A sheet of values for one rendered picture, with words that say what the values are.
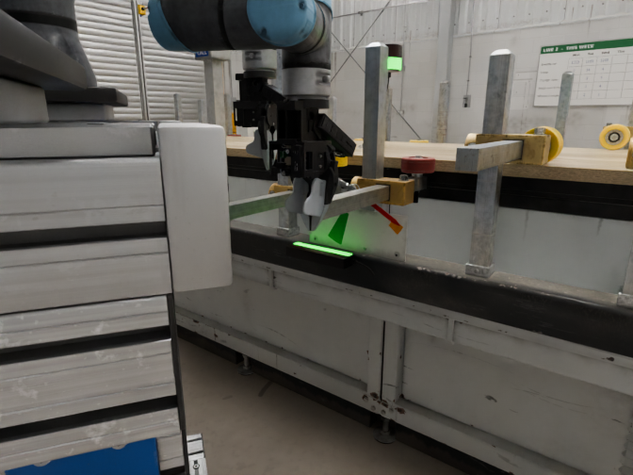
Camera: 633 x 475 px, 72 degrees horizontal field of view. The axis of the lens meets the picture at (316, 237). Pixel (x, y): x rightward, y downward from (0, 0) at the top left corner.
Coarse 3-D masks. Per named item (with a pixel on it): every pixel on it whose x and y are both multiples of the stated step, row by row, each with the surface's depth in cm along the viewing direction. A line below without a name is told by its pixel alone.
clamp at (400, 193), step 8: (360, 176) 98; (360, 184) 96; (368, 184) 94; (376, 184) 93; (384, 184) 92; (392, 184) 91; (400, 184) 90; (408, 184) 90; (392, 192) 91; (400, 192) 90; (408, 192) 91; (392, 200) 92; (400, 200) 90; (408, 200) 92
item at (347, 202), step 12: (420, 180) 103; (348, 192) 83; (360, 192) 83; (372, 192) 86; (384, 192) 90; (336, 204) 76; (348, 204) 79; (360, 204) 83; (372, 204) 87; (324, 216) 74
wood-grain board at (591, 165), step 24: (240, 144) 167; (384, 144) 167; (408, 144) 167; (432, 144) 167; (456, 144) 167; (504, 168) 97; (528, 168) 94; (552, 168) 91; (576, 168) 89; (600, 168) 88; (624, 168) 88
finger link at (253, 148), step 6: (258, 132) 96; (258, 138) 97; (270, 138) 97; (252, 144) 97; (258, 144) 97; (246, 150) 98; (252, 150) 98; (258, 150) 97; (264, 150) 96; (258, 156) 98; (264, 156) 97; (264, 162) 98
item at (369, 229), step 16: (320, 224) 105; (352, 224) 99; (368, 224) 97; (384, 224) 94; (400, 224) 92; (320, 240) 106; (352, 240) 100; (368, 240) 97; (384, 240) 95; (400, 240) 93; (384, 256) 96; (400, 256) 93
